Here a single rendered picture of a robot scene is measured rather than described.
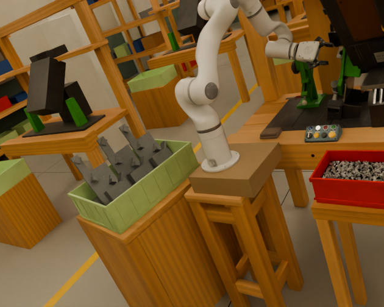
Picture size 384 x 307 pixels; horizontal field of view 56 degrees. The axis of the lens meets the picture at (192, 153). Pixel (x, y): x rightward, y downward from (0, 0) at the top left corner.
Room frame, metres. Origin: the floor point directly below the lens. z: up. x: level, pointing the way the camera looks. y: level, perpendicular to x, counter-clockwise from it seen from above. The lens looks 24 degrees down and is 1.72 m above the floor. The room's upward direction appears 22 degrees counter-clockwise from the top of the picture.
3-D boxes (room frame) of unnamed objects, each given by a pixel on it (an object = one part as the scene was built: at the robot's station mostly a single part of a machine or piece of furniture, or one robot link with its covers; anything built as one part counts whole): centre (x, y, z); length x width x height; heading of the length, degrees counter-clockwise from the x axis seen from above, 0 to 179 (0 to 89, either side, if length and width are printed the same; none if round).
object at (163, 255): (1.88, 0.34, 0.39); 0.68 x 0.52 x 0.79; 126
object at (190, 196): (1.55, -0.11, 0.83); 0.32 x 0.32 x 0.04; 46
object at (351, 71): (1.57, -0.84, 1.17); 0.13 x 0.12 x 0.20; 46
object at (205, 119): (1.59, -0.10, 1.24); 0.19 x 0.12 x 0.24; 30
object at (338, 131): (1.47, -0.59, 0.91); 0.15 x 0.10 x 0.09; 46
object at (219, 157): (1.56, -0.12, 1.03); 0.19 x 0.19 x 0.18
